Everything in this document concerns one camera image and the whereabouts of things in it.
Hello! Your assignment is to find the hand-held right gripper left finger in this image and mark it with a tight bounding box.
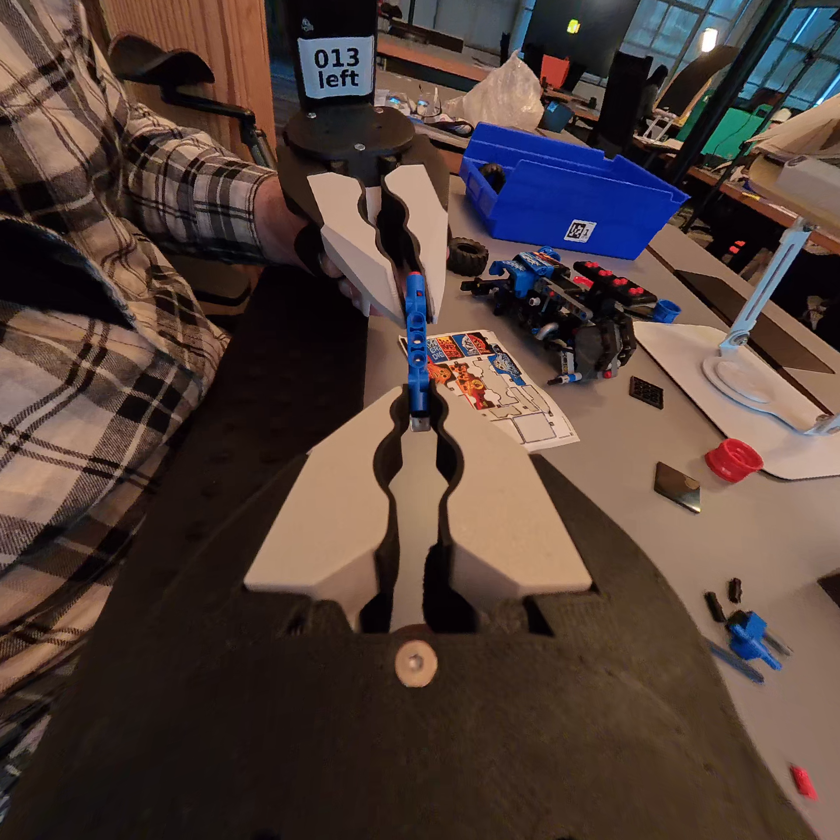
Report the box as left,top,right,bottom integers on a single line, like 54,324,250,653
244,387,408,632

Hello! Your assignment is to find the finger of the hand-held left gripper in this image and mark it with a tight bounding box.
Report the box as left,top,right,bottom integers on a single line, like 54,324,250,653
307,172,411,322
384,164,450,324

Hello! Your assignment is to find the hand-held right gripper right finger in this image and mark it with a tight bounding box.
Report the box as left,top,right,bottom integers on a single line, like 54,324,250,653
427,394,593,632

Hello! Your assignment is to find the blue holed beam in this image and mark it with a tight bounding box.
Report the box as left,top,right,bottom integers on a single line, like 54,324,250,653
402,269,435,434

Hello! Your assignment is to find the grey desk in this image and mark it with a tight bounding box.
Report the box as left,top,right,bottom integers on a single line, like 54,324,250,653
364,118,840,840

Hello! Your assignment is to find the sticker sheet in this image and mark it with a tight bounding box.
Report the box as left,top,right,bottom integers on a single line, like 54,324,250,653
399,329,581,452

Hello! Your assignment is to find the blue plastic bin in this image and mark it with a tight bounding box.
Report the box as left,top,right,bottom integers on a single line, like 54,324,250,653
458,121,691,262

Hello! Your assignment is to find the crumpled clear plastic bag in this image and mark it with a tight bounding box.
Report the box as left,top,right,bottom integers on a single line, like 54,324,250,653
446,49,546,132

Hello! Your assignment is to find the smooth black square tile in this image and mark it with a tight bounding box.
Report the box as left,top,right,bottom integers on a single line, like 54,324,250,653
653,461,703,514

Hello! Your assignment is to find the toy truck chassis model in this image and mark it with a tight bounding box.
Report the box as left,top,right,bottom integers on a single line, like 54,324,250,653
461,246,660,387

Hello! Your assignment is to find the black chair armrest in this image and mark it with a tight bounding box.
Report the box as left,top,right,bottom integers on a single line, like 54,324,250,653
108,33,273,165

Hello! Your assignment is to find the red wheel hub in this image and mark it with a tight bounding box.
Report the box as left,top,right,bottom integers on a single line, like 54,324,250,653
705,438,764,484

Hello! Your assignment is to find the white book stand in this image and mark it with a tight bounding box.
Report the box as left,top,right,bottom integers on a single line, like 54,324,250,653
633,154,840,480

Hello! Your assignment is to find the dark blue long axle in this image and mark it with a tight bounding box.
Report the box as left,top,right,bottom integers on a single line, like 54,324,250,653
707,640,765,685

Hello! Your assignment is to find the blue angled connector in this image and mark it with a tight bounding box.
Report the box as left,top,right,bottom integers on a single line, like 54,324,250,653
725,610,785,670

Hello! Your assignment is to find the person's plaid shirt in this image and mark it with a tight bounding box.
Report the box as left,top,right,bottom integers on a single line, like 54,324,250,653
0,217,231,788

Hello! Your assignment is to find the open instruction booklet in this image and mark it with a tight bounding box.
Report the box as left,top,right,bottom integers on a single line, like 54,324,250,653
745,95,840,158

